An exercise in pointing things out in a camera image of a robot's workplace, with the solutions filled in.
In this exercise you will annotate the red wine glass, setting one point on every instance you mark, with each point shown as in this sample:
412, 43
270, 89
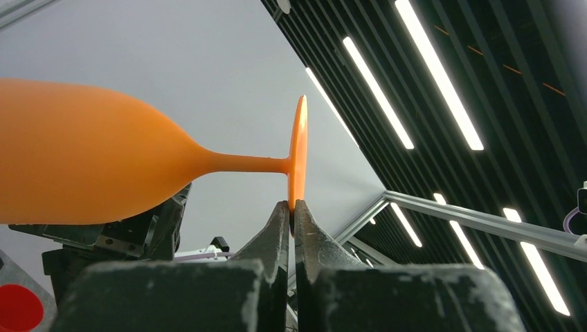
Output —
21, 309

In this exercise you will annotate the orange wine glass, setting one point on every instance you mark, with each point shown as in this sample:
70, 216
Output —
75, 154

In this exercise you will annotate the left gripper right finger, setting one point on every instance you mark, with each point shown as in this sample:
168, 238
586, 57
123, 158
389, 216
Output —
337, 292

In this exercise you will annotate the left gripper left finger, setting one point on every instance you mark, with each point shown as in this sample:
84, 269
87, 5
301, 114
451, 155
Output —
246, 293

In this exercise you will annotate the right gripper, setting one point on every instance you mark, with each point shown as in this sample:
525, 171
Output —
150, 235

